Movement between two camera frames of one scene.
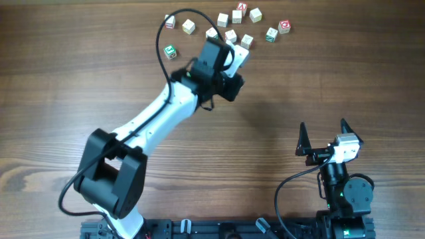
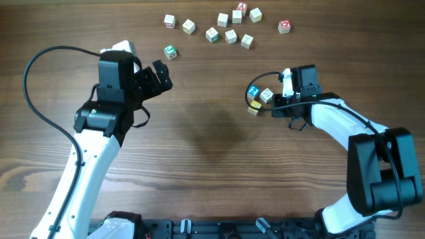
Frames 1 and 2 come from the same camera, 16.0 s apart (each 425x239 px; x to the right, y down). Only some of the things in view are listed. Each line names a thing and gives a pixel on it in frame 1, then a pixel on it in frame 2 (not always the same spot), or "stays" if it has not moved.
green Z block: [271, 34] -> [266, 95]
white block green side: [237, 16] stays
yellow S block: [255, 15] stays
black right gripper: [305, 148] -> [277, 112]
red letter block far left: [170, 23] stays
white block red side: [222, 20] stays
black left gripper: [233, 87] -> [150, 83]
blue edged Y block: [246, 41] stays
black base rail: [212, 228] stays
